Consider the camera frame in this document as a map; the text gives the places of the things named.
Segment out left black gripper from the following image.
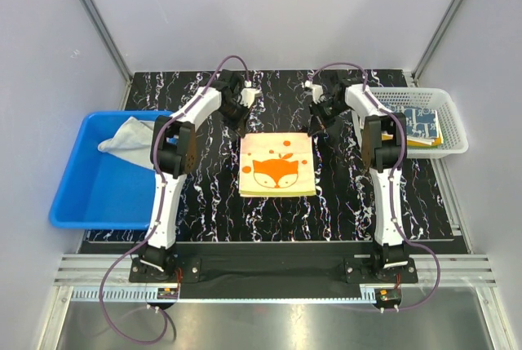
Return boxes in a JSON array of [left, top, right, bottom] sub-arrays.
[[217, 100, 252, 138]]

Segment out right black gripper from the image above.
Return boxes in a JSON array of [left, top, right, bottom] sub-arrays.
[[307, 98, 349, 137]]

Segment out cream orange patterned towel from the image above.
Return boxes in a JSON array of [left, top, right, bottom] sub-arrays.
[[238, 132, 316, 197]]

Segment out blue white patterned towel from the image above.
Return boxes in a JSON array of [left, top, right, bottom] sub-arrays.
[[383, 103, 436, 139]]

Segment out green microfiber towel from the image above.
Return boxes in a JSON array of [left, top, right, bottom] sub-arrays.
[[431, 109, 447, 149]]

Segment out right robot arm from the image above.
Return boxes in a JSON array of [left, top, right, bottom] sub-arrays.
[[303, 70, 408, 282]]

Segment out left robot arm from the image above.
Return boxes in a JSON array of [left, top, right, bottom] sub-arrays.
[[138, 70, 259, 281]]

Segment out grey white towel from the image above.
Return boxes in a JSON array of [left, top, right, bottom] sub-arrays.
[[98, 117, 154, 170]]

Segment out white perforated plastic basket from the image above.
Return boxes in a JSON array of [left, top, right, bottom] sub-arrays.
[[345, 84, 469, 159]]

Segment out blue plastic bin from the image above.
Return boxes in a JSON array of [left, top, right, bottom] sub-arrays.
[[49, 110, 170, 230]]

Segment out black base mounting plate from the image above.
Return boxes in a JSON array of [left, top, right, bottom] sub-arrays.
[[129, 241, 418, 303]]

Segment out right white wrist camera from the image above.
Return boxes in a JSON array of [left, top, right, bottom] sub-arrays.
[[303, 80, 324, 104]]

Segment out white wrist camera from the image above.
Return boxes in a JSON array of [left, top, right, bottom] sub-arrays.
[[239, 80, 262, 109], [303, 80, 324, 104]]

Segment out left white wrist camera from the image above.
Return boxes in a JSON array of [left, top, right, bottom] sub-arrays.
[[239, 80, 262, 109]]

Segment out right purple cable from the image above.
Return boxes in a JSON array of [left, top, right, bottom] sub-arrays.
[[305, 61, 441, 312]]

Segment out aluminium frame rail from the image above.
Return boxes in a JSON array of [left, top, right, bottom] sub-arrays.
[[53, 255, 496, 303]]

